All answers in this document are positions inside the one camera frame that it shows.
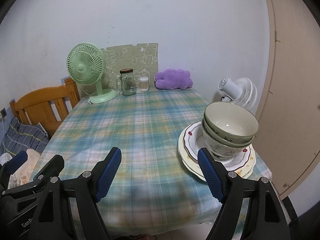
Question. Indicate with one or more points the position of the purple plush toy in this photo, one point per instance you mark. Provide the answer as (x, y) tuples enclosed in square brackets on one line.
[(172, 79)]

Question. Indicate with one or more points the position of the white clip fan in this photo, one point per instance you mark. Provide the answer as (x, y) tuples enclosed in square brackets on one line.
[(241, 92)]

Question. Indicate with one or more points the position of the blue plaid pillow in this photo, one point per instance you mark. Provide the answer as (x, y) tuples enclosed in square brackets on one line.
[(21, 137)]

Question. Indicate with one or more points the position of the plain cream bowl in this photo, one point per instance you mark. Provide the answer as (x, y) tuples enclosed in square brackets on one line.
[(231, 122)]

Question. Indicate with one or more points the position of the cream plate underneath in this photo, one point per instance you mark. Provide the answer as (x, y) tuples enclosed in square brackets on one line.
[(244, 171)]

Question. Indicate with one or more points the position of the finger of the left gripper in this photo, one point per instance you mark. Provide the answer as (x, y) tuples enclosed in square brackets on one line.
[(51, 169), (11, 166)]

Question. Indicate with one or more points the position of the beige door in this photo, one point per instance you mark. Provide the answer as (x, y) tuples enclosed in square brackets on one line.
[(288, 112)]

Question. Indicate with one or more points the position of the cotton swab container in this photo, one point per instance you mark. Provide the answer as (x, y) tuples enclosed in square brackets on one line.
[(144, 83)]

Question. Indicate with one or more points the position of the plaid tablecloth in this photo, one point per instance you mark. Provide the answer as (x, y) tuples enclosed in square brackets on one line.
[(152, 191)]

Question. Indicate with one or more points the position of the red patterned white plate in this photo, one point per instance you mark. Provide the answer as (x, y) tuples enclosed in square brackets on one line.
[(193, 141)]

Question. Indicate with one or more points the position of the glass mason jar mug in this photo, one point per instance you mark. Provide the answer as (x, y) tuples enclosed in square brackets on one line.
[(126, 82)]

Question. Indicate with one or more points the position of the crumpled white cloth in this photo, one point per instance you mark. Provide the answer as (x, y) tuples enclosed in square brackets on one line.
[(23, 174)]

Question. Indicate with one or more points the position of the floral bowl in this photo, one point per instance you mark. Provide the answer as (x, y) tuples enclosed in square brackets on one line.
[(213, 135), (220, 149)]

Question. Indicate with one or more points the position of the wooden bed headboard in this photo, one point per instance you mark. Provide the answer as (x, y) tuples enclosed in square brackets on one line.
[(46, 106)]

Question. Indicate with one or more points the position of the green desk fan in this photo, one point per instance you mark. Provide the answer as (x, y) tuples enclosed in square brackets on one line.
[(86, 66)]

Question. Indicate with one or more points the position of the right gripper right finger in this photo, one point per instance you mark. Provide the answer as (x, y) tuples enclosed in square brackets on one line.
[(265, 218)]

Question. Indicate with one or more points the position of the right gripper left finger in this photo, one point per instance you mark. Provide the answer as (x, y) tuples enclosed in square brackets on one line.
[(53, 218)]

